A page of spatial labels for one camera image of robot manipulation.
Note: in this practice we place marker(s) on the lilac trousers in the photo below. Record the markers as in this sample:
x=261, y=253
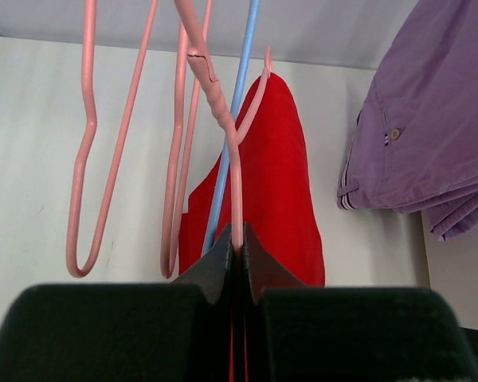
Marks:
x=415, y=147

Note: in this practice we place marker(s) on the blue hanger of teal trousers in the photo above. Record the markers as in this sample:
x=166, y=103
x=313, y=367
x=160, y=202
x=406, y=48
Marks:
x=235, y=119

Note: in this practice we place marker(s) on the red trousers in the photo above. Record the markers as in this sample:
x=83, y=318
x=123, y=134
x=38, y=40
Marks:
x=276, y=191

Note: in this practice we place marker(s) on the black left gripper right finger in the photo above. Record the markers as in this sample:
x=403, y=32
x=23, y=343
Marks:
x=295, y=332

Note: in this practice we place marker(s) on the pink hanger of red trousers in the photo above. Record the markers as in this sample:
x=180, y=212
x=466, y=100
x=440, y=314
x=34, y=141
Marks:
x=230, y=163

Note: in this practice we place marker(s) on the white plastic basket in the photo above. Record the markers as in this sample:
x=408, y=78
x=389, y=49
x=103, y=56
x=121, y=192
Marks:
x=453, y=272

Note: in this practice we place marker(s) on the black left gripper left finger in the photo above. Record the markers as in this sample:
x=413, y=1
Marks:
x=178, y=331

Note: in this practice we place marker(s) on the pink hanger of yellow trousers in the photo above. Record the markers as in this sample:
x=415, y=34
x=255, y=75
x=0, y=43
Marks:
x=86, y=79

